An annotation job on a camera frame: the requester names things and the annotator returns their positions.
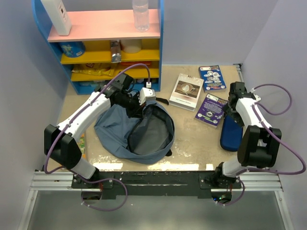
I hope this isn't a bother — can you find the purple cover book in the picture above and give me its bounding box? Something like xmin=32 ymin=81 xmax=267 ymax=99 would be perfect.
xmin=194 ymin=93 xmax=228 ymax=128

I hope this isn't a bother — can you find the yellow snack bag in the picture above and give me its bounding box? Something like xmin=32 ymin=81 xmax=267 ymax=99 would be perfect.
xmin=72 ymin=63 xmax=118 ymax=76

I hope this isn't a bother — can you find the orange green children book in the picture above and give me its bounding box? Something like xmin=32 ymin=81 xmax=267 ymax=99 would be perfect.
xmin=78 ymin=133 xmax=86 ymax=159

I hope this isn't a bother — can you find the blue cartoon book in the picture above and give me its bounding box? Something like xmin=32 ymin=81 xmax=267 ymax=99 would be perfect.
xmin=199 ymin=65 xmax=226 ymax=92

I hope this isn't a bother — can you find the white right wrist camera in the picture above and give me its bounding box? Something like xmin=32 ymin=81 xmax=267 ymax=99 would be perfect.
xmin=250 ymin=88 xmax=261 ymax=102

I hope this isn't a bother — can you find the blue fabric backpack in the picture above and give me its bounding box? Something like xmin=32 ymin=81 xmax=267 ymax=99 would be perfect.
xmin=94 ymin=101 xmax=175 ymax=165

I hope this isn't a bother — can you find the red flat box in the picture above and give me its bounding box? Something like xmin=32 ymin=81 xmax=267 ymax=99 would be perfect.
xmin=120 ymin=61 xmax=152 ymax=67

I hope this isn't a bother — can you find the blue shelf unit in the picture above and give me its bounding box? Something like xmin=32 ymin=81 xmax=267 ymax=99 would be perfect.
xmin=31 ymin=0 xmax=164 ymax=95

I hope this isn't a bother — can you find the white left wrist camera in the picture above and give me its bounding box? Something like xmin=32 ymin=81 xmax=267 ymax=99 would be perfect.
xmin=139 ymin=82 xmax=156 ymax=106

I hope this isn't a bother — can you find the white rectangular box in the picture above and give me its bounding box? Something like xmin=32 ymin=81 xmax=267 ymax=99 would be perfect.
xmin=41 ymin=0 xmax=72 ymax=36

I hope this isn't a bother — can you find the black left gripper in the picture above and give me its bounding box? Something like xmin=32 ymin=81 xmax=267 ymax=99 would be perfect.
xmin=116 ymin=92 xmax=147 ymax=119

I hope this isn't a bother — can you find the clear plastic water bottle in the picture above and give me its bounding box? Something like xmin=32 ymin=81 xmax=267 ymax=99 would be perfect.
xmin=132 ymin=0 xmax=150 ymax=32

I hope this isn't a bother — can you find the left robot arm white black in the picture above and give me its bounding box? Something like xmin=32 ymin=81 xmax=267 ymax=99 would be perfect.
xmin=44 ymin=73 xmax=155 ymax=188

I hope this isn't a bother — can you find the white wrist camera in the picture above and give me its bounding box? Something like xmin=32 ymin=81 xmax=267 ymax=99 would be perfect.
xmin=250 ymin=88 xmax=261 ymax=102
xmin=139 ymin=82 xmax=156 ymax=106

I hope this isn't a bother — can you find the aluminium frame rail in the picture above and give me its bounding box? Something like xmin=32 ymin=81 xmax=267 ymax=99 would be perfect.
xmin=30 ymin=172 xmax=283 ymax=192

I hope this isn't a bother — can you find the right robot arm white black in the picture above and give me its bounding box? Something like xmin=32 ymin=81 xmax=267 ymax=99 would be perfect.
xmin=212 ymin=81 xmax=282 ymax=188

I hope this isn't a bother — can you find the blue round tin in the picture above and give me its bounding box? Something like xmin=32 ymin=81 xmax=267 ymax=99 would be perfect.
xmin=59 ymin=42 xmax=86 ymax=58

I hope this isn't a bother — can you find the white coffee cover book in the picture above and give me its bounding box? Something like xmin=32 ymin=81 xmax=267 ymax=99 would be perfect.
xmin=169 ymin=73 xmax=204 ymax=112

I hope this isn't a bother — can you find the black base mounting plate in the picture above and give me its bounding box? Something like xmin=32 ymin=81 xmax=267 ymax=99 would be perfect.
xmin=71 ymin=171 xmax=241 ymax=199

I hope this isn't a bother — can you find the blue zip pencil case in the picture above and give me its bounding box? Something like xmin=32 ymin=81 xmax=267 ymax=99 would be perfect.
xmin=220 ymin=115 xmax=243 ymax=152

